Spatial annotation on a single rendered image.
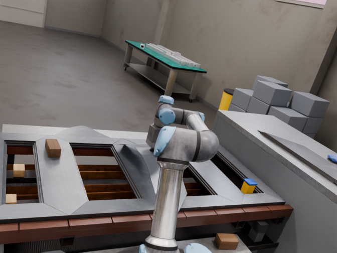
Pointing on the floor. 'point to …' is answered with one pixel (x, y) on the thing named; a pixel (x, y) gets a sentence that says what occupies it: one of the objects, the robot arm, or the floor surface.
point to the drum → (227, 94)
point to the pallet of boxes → (281, 104)
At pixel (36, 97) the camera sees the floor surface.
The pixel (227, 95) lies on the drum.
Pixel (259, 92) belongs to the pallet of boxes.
